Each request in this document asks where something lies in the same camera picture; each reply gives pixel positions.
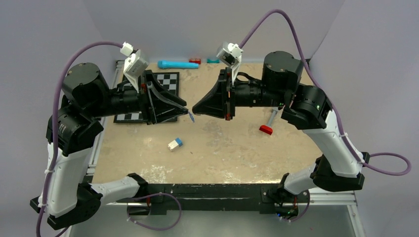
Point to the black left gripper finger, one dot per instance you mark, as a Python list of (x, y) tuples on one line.
[(167, 92), (162, 113)]

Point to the blue key tag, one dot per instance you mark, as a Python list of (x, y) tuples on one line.
[(191, 117)]

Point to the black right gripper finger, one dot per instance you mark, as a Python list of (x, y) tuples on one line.
[(212, 113), (213, 101)]

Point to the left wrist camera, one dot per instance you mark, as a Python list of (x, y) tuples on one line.
[(134, 65)]

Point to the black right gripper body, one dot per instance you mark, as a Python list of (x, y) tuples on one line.
[(230, 101)]

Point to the red toy brick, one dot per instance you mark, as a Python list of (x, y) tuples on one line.
[(195, 60)]

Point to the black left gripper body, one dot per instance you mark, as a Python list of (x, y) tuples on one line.
[(147, 99)]

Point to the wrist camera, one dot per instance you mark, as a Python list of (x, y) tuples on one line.
[(134, 65), (231, 55)]

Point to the grey toy brick post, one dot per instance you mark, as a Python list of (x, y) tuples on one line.
[(272, 117)]

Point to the light blue flashlight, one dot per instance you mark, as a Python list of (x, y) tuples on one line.
[(164, 64)]

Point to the teal arch toy block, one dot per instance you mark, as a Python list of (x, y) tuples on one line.
[(212, 60)]

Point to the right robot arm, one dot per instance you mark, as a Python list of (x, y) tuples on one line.
[(306, 107)]

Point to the red toy base piece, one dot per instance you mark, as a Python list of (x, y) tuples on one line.
[(266, 129)]

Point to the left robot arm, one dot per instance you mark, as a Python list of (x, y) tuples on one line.
[(87, 99)]

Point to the white and blue toy brick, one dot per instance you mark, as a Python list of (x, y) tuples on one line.
[(176, 143)]

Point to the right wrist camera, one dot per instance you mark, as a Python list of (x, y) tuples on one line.
[(231, 55)]

